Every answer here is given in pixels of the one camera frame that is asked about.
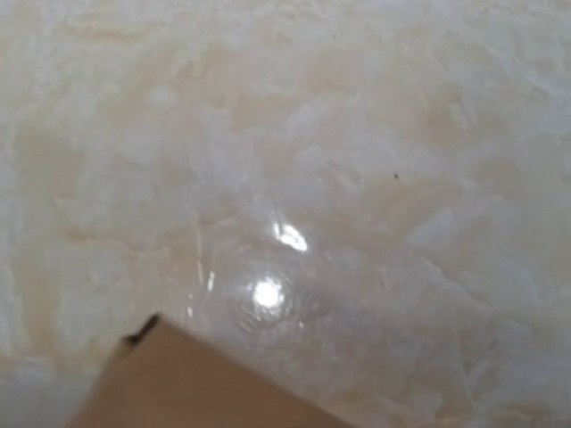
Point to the brown cardboard paper box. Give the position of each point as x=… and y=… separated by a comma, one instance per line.
x=161, y=376

